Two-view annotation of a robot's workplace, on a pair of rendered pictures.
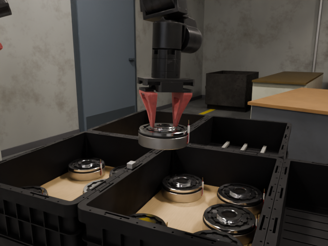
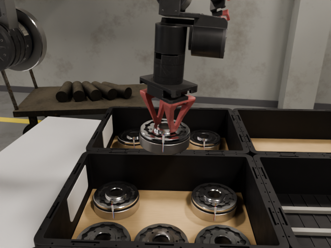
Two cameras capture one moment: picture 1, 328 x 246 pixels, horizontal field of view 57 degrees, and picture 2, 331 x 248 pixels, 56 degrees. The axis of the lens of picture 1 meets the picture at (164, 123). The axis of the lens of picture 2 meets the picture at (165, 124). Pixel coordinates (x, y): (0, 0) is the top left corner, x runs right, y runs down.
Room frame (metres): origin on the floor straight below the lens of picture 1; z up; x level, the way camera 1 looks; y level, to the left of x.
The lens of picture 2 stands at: (0.38, -0.53, 1.29)
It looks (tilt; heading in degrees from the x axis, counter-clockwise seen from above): 24 degrees down; 67
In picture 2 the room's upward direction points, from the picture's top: straight up
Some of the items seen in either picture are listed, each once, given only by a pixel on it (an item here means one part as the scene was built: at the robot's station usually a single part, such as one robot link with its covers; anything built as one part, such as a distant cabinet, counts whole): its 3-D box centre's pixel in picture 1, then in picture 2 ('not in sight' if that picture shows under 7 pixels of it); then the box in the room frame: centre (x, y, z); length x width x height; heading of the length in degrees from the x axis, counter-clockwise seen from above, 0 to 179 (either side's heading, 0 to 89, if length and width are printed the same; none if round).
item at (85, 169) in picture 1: (86, 164); (204, 137); (0.83, 0.22, 0.86); 0.10 x 0.10 x 0.01
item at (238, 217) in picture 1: (229, 215); (161, 241); (0.54, -0.13, 0.86); 0.05 x 0.05 x 0.01
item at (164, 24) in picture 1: (168, 36); (174, 38); (0.62, -0.01, 1.21); 0.07 x 0.06 x 0.07; 147
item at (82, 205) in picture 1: (197, 183); (163, 194); (0.57, -0.07, 0.92); 0.40 x 0.30 x 0.02; 155
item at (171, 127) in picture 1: (163, 126); (165, 127); (0.60, 0.00, 1.03); 0.05 x 0.05 x 0.01
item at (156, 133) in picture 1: (163, 129); (165, 129); (0.60, 0.00, 1.02); 0.10 x 0.10 x 0.01
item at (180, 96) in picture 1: (169, 104); (170, 108); (0.61, -0.01, 1.07); 0.07 x 0.07 x 0.09; 18
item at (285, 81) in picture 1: (290, 97); not in sight; (5.17, -2.18, 0.38); 2.22 x 0.73 x 0.76; 148
